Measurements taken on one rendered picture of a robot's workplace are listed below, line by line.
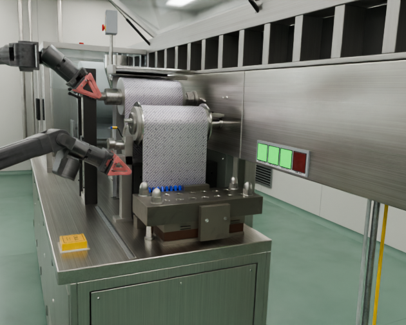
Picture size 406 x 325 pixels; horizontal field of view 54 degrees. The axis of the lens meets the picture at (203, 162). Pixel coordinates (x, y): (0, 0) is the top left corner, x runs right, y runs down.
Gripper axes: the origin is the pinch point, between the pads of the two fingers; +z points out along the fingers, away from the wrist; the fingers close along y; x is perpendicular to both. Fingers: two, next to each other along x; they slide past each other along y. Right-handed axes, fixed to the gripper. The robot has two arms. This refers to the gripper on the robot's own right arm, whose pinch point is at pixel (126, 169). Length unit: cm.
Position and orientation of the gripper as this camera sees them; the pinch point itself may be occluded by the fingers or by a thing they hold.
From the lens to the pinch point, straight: 133.6
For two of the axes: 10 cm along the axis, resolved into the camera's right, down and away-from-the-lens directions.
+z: 8.0, 3.9, 4.6
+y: 4.1, 2.0, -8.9
